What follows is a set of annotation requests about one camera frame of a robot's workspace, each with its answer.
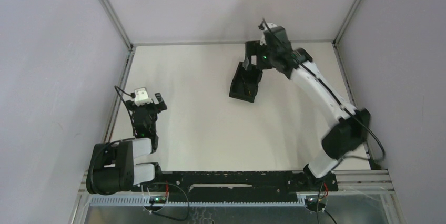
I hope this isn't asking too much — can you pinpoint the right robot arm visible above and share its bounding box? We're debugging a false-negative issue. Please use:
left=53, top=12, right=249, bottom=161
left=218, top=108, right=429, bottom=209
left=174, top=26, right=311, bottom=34
left=243, top=22, right=370, bottom=190

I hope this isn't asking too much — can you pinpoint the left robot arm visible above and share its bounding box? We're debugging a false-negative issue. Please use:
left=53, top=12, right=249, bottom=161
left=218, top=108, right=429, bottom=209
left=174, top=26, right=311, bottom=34
left=86, top=88, right=167, bottom=195

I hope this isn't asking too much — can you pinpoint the black plastic bin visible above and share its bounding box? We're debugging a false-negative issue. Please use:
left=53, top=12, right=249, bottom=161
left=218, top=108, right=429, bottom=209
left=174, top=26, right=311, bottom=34
left=229, top=62, right=262, bottom=103

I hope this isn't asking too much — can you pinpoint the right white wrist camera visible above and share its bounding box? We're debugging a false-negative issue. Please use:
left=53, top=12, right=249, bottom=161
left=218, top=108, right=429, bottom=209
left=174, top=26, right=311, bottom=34
left=258, top=23, right=279, bottom=42

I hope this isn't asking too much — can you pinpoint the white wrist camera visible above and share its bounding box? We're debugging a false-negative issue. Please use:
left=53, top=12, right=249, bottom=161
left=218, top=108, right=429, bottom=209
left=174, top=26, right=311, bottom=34
left=258, top=23, right=279, bottom=42
left=133, top=87, right=153, bottom=106

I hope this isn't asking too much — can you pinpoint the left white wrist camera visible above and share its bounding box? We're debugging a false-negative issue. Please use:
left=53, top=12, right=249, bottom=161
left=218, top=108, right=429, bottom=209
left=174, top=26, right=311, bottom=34
left=133, top=87, right=153, bottom=106

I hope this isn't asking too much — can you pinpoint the grey slotted cable duct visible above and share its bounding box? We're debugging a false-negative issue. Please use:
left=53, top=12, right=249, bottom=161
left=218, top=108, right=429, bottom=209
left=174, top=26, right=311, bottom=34
left=89, top=195, right=307, bottom=207

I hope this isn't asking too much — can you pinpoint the left black cable loop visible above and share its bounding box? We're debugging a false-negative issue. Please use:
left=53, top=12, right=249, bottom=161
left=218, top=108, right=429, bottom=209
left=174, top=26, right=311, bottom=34
left=141, top=181, right=191, bottom=222

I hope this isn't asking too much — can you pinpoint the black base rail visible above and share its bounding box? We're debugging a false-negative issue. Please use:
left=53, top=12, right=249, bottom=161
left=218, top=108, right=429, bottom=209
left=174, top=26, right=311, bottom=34
left=148, top=171, right=339, bottom=201

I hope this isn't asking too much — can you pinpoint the right black base cable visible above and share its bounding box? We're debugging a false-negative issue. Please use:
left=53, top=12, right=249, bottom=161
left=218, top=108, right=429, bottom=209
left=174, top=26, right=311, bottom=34
left=303, top=177, right=339, bottom=224

